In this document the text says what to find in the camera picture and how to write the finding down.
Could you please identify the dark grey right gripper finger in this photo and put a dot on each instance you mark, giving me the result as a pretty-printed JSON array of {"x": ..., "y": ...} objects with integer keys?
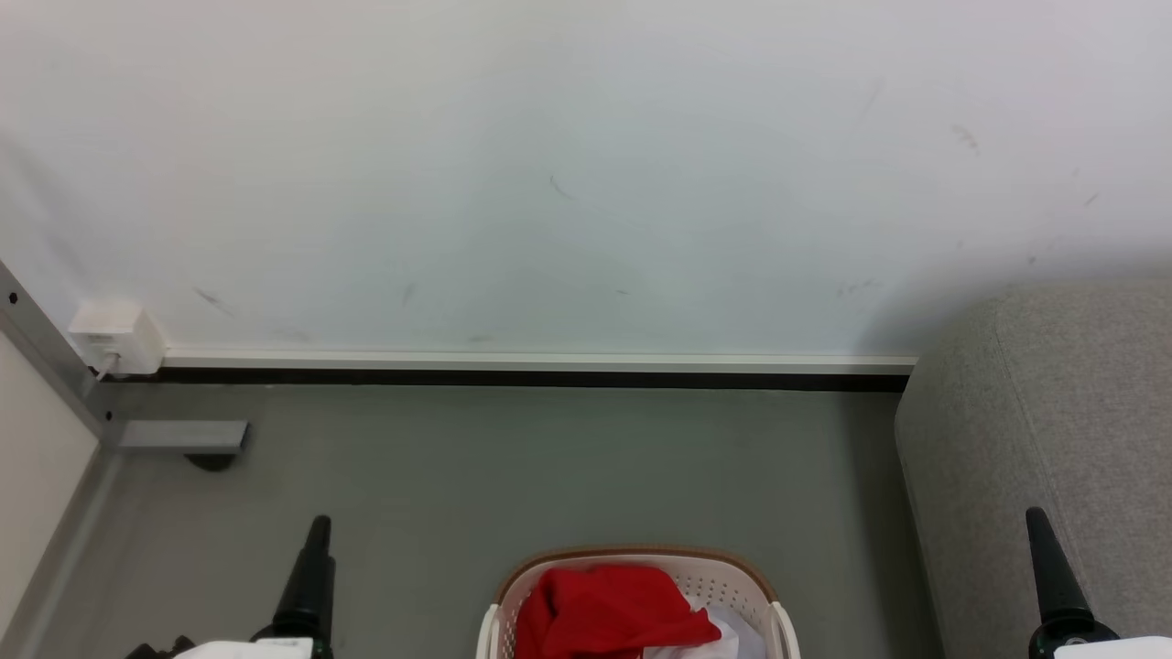
[
  {"x": 1069, "y": 590},
  {"x": 1046, "y": 577}
]

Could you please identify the grey metal frame foot bar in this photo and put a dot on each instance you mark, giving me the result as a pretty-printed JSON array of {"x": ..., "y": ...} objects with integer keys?
[{"x": 183, "y": 437}]

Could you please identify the white wall power box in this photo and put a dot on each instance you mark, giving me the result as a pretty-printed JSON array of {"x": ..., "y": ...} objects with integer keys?
[{"x": 119, "y": 334}]

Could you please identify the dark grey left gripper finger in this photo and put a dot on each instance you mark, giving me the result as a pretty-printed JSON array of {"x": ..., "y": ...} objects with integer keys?
[
  {"x": 322, "y": 586},
  {"x": 298, "y": 586}
]

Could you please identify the grey fabric sofa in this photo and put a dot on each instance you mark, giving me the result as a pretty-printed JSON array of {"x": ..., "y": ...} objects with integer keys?
[{"x": 1053, "y": 439}]

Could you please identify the red garment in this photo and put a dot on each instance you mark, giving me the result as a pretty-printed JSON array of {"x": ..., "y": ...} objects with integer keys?
[{"x": 604, "y": 613}]

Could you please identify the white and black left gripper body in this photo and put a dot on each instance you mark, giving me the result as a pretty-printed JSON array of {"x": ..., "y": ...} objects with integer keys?
[{"x": 275, "y": 648}]

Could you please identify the white garment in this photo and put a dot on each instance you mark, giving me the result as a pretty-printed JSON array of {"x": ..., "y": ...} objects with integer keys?
[{"x": 732, "y": 636}]

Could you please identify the white and black baseboard strip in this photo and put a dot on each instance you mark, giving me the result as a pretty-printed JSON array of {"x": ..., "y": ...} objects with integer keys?
[{"x": 549, "y": 369}]

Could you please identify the cream perforated plastic laundry basket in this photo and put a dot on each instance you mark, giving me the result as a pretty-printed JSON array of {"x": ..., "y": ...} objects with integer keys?
[{"x": 714, "y": 577}]

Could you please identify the black round foot pad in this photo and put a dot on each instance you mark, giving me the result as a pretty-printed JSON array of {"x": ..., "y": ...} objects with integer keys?
[{"x": 212, "y": 461}]

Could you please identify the grey metal frame post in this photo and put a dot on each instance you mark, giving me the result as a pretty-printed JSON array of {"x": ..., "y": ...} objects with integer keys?
[{"x": 46, "y": 357}]

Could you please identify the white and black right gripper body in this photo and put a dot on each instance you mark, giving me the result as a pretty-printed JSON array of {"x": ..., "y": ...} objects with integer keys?
[{"x": 1080, "y": 641}]

